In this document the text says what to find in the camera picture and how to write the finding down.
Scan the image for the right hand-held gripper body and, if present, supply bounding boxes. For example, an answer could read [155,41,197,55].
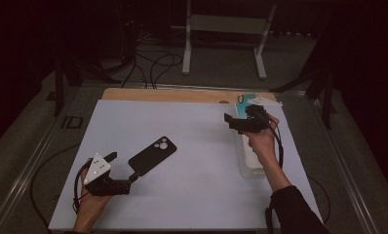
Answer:
[238,96,284,134]

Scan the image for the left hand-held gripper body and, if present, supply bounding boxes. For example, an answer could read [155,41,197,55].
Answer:
[83,153,132,197]

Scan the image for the blue-green phone case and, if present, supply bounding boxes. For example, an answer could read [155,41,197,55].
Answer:
[235,93,258,115]

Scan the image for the black phone case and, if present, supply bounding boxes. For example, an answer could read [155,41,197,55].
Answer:
[128,136,178,177]

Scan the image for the white plastic box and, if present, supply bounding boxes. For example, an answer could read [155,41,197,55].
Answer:
[234,102,278,179]

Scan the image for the person's right hand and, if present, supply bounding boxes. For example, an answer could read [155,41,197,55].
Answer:
[243,114,281,168]

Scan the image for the person's left hand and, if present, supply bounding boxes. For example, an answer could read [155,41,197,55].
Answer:
[75,167,114,216]

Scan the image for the white table mat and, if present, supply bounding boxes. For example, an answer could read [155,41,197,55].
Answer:
[48,98,324,231]

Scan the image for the black floor stand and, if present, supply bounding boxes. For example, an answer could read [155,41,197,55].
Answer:
[53,57,122,117]
[269,66,335,131]

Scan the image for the grey metal stand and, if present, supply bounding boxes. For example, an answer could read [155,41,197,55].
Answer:
[180,0,278,81]

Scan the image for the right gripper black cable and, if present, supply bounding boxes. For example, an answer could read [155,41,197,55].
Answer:
[264,118,286,234]

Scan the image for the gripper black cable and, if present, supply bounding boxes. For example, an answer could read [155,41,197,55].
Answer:
[264,118,286,234]
[72,158,94,215]

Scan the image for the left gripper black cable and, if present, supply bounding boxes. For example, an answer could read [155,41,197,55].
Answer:
[72,158,94,215]

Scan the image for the black square floor bracket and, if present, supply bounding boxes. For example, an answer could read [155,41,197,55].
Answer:
[60,115,85,130]

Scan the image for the black floor cable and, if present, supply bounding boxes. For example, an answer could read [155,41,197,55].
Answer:
[306,175,331,226]
[30,142,82,230]

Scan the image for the tangled black floor cables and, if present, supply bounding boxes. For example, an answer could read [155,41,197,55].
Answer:
[118,30,184,90]

